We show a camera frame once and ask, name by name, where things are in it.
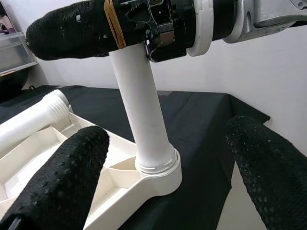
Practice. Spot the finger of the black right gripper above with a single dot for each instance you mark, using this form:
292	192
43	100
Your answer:
72	33

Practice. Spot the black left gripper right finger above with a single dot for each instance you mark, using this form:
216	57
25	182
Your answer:
273	172

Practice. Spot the white plastic table top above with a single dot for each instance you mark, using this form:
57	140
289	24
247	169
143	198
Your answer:
134	187

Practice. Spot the clear plastic storage box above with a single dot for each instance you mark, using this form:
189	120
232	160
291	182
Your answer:
14	52

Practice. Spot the white plastic table leg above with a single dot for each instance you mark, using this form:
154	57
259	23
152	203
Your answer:
31	119
141	107

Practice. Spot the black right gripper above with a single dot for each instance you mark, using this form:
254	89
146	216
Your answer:
172	28

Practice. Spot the large black round bowl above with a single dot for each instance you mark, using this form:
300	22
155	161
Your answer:
12	82

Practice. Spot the black tablecloth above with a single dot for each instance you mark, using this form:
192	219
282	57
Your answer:
204	115

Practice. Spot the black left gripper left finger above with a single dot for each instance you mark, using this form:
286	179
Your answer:
60	182

